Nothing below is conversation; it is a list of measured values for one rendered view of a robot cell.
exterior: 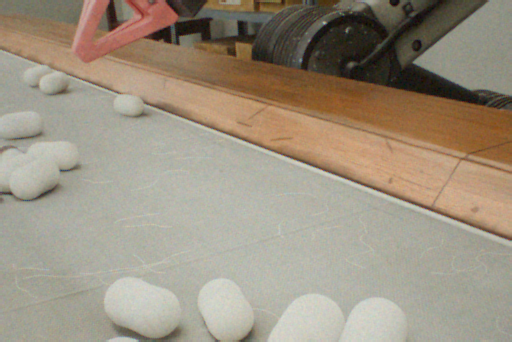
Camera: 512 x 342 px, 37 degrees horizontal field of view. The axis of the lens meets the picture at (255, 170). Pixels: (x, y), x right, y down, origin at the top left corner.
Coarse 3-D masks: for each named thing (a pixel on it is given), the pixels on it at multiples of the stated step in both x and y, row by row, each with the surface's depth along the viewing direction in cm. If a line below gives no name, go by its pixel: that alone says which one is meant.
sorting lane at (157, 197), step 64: (0, 64) 98; (64, 128) 61; (128, 128) 60; (192, 128) 58; (64, 192) 45; (128, 192) 45; (192, 192) 44; (256, 192) 43; (320, 192) 42; (0, 256) 37; (64, 256) 36; (128, 256) 36; (192, 256) 35; (256, 256) 35; (320, 256) 34; (384, 256) 34; (448, 256) 33; (0, 320) 30; (64, 320) 30; (192, 320) 29; (256, 320) 29; (448, 320) 28
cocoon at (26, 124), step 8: (16, 112) 59; (24, 112) 59; (32, 112) 59; (0, 120) 58; (8, 120) 58; (16, 120) 58; (24, 120) 58; (32, 120) 58; (40, 120) 59; (0, 128) 58; (8, 128) 58; (16, 128) 58; (24, 128) 58; (32, 128) 58; (40, 128) 59; (8, 136) 58; (16, 136) 59; (24, 136) 59; (32, 136) 59
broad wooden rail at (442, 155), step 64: (64, 64) 88; (128, 64) 76; (192, 64) 72; (256, 64) 69; (256, 128) 53; (320, 128) 48; (384, 128) 45; (448, 128) 44; (384, 192) 41; (448, 192) 38
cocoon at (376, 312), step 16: (368, 304) 25; (384, 304) 25; (352, 320) 25; (368, 320) 24; (384, 320) 24; (400, 320) 25; (352, 336) 24; (368, 336) 24; (384, 336) 24; (400, 336) 24
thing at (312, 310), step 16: (304, 304) 25; (320, 304) 25; (336, 304) 26; (288, 320) 25; (304, 320) 24; (320, 320) 25; (336, 320) 25; (272, 336) 24; (288, 336) 24; (304, 336) 24; (320, 336) 24; (336, 336) 25
